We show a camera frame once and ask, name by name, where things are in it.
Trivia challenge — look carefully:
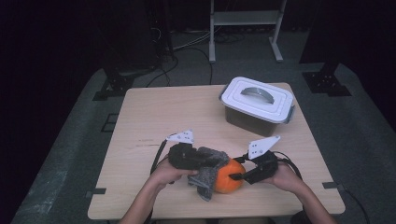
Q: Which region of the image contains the person's right hand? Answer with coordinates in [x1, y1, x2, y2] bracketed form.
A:
[264, 162, 307, 197]

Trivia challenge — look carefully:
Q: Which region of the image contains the right hand-held gripper cable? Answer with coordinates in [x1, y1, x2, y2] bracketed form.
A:
[274, 151, 304, 181]

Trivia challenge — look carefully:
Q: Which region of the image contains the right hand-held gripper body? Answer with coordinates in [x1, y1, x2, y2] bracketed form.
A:
[247, 134, 281, 185]

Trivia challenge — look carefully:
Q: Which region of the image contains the orange plush toy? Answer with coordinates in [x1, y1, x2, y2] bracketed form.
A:
[214, 157, 248, 194]

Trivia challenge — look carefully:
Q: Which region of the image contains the grey cloth pouch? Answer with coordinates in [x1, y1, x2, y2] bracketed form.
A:
[187, 146, 232, 203]

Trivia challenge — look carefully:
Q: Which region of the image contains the thin black cable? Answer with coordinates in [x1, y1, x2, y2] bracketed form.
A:
[342, 186, 371, 224]

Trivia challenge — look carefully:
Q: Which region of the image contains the white metal stand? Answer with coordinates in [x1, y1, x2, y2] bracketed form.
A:
[208, 0, 288, 64]

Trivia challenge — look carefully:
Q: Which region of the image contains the storage box with white lid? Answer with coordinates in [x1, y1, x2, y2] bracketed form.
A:
[219, 76, 296, 138]

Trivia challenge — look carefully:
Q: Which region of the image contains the black cable bundle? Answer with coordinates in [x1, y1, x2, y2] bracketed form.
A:
[214, 31, 247, 45]

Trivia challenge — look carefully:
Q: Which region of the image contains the black tape strip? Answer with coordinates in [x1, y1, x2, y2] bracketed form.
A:
[85, 188, 107, 199]
[321, 181, 346, 191]

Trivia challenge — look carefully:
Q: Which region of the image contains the white floor cable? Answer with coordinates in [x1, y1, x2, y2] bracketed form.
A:
[171, 30, 213, 51]

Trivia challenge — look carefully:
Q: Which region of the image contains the person's left hand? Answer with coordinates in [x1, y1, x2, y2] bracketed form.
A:
[148, 157, 200, 189]

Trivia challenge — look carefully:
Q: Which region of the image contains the dark equipment stand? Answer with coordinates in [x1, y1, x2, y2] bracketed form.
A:
[146, 0, 176, 60]

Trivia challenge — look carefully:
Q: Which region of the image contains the black floor tape square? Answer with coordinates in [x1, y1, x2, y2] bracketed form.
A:
[101, 113, 120, 133]

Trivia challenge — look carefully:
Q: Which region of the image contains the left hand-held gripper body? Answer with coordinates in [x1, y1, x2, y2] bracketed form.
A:
[165, 129, 202, 172]

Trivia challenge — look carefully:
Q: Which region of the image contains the black stand base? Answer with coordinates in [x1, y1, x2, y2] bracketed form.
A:
[92, 62, 135, 102]
[302, 62, 353, 97]

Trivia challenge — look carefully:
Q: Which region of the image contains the black floor cable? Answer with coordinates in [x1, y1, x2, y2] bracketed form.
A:
[146, 54, 180, 89]
[181, 46, 214, 86]

